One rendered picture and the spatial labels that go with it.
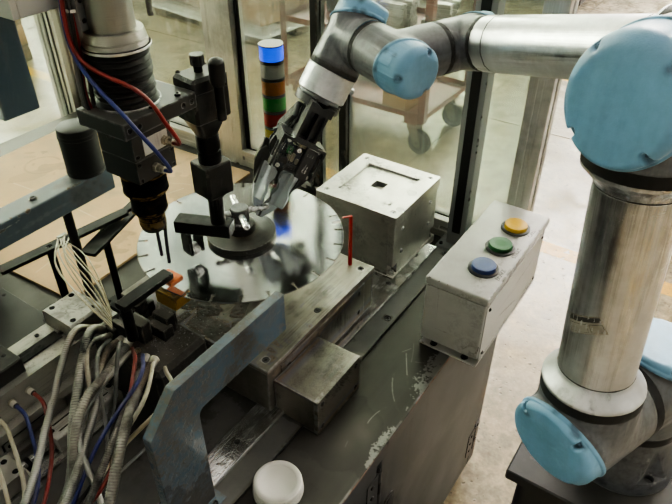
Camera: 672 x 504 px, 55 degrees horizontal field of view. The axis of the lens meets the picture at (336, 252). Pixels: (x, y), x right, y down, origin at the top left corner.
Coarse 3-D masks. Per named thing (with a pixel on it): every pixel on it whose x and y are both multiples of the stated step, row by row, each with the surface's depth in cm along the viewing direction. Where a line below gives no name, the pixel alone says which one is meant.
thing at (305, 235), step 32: (288, 224) 107; (320, 224) 107; (160, 256) 100; (224, 256) 100; (256, 256) 100; (288, 256) 100; (320, 256) 100; (192, 288) 94; (224, 288) 94; (256, 288) 94; (288, 288) 94
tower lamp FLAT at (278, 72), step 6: (264, 66) 117; (270, 66) 116; (276, 66) 117; (282, 66) 118; (264, 72) 118; (270, 72) 117; (276, 72) 117; (282, 72) 118; (264, 78) 118; (270, 78) 118; (276, 78) 118; (282, 78) 119
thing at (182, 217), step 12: (216, 204) 91; (180, 216) 95; (192, 216) 95; (204, 216) 95; (216, 216) 92; (180, 228) 94; (192, 228) 94; (204, 228) 93; (216, 228) 93; (228, 228) 93; (192, 252) 96
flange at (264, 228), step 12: (252, 216) 107; (264, 216) 107; (240, 228) 101; (252, 228) 102; (264, 228) 104; (216, 240) 101; (228, 240) 101; (240, 240) 101; (252, 240) 101; (264, 240) 102; (228, 252) 100; (240, 252) 100; (252, 252) 100
